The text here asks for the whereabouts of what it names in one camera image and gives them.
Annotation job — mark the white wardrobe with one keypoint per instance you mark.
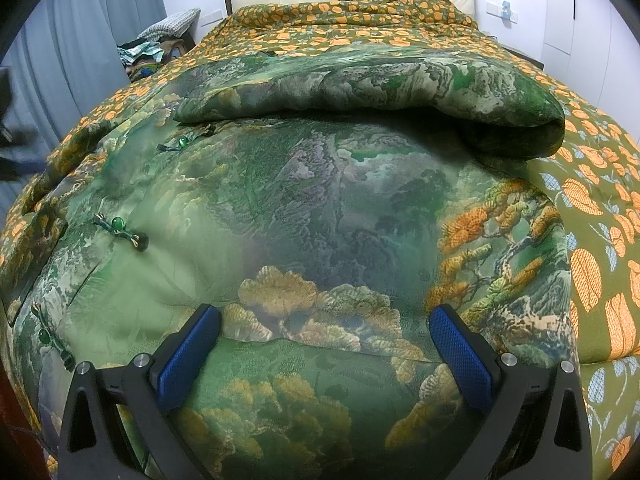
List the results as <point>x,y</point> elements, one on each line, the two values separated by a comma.
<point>585,25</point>

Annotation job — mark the green landscape print jacket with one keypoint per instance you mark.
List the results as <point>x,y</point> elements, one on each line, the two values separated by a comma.
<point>310,210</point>

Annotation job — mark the blue-grey curtain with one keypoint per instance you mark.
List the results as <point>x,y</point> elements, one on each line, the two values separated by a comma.
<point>75,45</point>

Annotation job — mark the checkered pillow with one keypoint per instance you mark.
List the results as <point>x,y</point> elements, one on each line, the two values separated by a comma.
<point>172,22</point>

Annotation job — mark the orange floral bedspread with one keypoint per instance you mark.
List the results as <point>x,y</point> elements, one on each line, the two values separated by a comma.
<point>595,200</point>

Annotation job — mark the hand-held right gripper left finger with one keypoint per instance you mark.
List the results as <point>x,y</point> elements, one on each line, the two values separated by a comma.
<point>187,360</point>

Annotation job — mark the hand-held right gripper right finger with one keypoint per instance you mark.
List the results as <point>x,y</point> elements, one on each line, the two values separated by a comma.
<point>462,357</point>

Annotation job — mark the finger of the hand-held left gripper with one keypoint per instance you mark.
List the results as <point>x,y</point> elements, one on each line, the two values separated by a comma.
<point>20,160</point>

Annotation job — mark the pile of mixed clothes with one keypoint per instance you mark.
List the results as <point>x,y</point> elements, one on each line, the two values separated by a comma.
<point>150,55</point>

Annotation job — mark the wall switch with blue tag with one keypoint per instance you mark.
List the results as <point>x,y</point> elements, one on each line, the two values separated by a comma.
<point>504,11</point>

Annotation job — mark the white wall socket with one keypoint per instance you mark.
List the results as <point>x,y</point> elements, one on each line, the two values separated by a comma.
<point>212,15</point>

